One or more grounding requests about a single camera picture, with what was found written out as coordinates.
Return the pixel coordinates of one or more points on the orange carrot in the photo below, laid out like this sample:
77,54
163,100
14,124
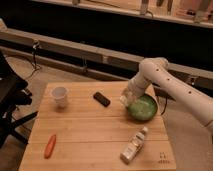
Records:
50,147

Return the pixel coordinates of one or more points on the black rectangular remote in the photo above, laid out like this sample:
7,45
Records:
101,99

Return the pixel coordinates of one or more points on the green ceramic bowl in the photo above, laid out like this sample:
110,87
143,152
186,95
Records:
143,109

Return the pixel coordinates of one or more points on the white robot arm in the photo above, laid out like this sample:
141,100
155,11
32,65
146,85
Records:
155,70

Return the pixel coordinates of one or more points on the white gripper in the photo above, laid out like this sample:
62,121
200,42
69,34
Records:
129,96

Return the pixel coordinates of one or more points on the white plastic cup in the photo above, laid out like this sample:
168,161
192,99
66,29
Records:
60,96

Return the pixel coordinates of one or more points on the light wooden board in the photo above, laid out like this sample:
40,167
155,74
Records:
90,136

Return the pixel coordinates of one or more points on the black office chair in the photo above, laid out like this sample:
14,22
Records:
12,93

